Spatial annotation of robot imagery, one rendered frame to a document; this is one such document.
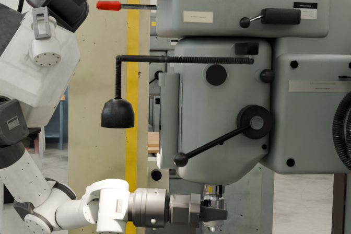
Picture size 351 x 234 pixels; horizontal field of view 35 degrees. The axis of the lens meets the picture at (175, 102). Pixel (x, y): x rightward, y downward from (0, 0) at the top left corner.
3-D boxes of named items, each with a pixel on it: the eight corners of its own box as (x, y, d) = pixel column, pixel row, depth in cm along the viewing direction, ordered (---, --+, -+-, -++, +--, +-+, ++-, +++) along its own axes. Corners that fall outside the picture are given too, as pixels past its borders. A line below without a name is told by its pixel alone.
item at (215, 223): (218, 229, 124) (219, 205, 123) (199, 225, 126) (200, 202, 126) (226, 224, 128) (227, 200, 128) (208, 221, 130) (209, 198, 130)
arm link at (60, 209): (88, 236, 133) (49, 242, 147) (111, 205, 140) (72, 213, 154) (59, 205, 130) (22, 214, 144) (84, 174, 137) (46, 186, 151)
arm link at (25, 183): (23, 233, 148) (-21, 172, 136) (52, 197, 156) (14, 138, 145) (53, 241, 141) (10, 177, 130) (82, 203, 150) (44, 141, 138)
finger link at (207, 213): (226, 221, 125) (199, 220, 125) (227, 207, 124) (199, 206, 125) (227, 223, 123) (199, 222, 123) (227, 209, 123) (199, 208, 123)
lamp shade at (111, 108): (94, 125, 121) (94, 96, 120) (122, 123, 125) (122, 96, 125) (113, 129, 115) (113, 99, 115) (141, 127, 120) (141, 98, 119)
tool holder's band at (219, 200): (219, 205, 123) (219, 201, 123) (200, 202, 126) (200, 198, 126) (227, 200, 128) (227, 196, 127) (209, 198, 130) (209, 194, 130)
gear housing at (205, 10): (173, 34, 109) (174, -18, 108) (154, 37, 133) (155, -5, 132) (331, 38, 116) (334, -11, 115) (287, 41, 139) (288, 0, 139)
